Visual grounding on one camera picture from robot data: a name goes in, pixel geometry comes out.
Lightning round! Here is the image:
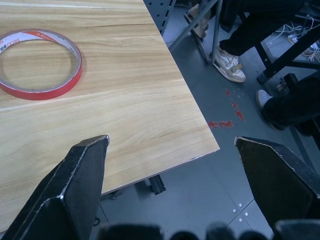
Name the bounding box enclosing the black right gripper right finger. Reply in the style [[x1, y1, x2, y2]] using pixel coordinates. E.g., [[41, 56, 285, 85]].
[[234, 136, 320, 240]]

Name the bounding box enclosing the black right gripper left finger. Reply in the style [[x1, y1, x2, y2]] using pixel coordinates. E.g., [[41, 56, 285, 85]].
[[0, 134, 111, 240]]

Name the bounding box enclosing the black trousered lower leg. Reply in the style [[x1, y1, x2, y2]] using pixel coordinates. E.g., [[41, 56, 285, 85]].
[[261, 75, 320, 137]]

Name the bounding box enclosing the grey metal table leg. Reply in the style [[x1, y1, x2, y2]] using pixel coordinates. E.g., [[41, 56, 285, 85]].
[[136, 174, 167, 196]]

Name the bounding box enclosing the white shoe toe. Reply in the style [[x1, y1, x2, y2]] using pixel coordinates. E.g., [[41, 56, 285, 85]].
[[255, 89, 274, 111]]

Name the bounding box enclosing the white and tan sneaker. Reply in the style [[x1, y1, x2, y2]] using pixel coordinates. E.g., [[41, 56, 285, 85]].
[[212, 45, 247, 83]]

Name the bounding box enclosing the red tape roll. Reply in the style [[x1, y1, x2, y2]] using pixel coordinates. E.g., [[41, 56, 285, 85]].
[[0, 28, 84, 101]]

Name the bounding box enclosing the white power strip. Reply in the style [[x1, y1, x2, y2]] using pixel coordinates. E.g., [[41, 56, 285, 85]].
[[287, 31, 306, 46]]

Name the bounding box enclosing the person's black trouser leg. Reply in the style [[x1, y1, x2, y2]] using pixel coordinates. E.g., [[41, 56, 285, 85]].
[[219, 0, 301, 57]]

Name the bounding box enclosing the grey metal chair leg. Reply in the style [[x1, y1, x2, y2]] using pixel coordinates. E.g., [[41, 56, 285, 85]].
[[168, 0, 225, 65]]

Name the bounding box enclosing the beige sneaker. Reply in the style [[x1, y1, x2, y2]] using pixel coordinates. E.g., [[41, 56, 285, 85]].
[[183, 3, 212, 40]]

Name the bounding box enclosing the black metal bench frame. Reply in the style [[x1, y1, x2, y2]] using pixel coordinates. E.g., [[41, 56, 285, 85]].
[[256, 0, 320, 85]]

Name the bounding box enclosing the grey perforated metal post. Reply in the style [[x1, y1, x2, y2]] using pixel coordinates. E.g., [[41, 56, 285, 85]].
[[142, 0, 179, 37]]

